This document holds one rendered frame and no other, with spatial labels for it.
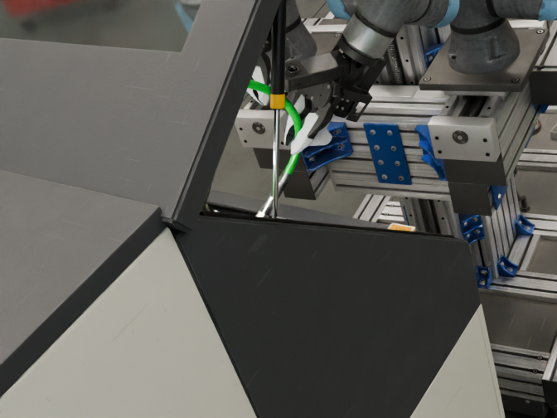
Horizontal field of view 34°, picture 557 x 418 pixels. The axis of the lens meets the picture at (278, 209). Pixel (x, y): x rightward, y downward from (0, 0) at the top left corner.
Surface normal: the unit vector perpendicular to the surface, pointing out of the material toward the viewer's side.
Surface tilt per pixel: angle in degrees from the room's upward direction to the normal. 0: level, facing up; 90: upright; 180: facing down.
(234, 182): 0
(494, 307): 0
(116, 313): 90
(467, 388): 90
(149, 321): 90
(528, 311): 0
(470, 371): 90
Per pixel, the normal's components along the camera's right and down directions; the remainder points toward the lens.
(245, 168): -0.28, -0.77
